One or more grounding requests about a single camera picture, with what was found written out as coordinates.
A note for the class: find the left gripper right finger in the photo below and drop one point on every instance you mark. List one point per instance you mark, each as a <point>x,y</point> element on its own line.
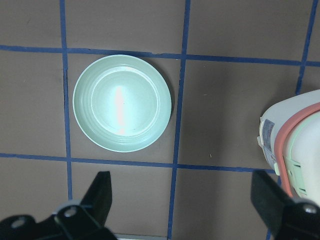
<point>269,199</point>

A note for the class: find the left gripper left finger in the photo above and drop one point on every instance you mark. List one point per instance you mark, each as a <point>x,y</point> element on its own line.
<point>97,200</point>

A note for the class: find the white rice cooker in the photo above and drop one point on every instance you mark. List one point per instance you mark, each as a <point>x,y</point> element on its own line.
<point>289,135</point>

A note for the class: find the green plate far from lemon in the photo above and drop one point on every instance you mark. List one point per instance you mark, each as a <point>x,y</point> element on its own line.
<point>122,103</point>

